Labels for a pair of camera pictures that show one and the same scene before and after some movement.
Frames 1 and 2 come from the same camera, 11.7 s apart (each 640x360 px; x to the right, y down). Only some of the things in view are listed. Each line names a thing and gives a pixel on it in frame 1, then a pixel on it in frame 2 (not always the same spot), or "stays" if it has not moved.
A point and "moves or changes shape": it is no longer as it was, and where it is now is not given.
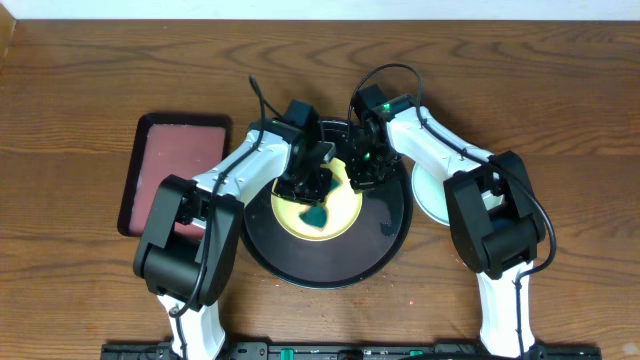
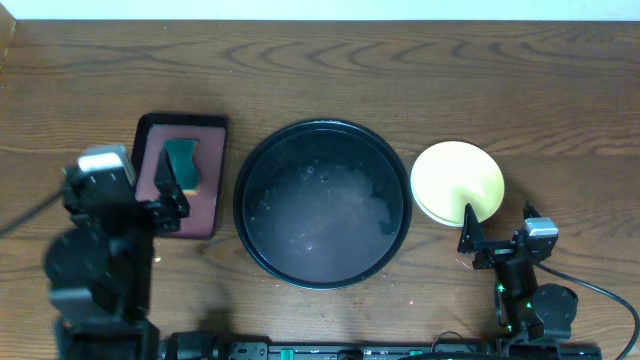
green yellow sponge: [317, 214] to [181, 153]
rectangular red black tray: [165, 145] stays
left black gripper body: [304, 185] to [125, 211]
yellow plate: [342, 207] moves or changes shape
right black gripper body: [377, 164] to [490, 253]
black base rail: [348, 351] stays
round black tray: [369, 246] stays
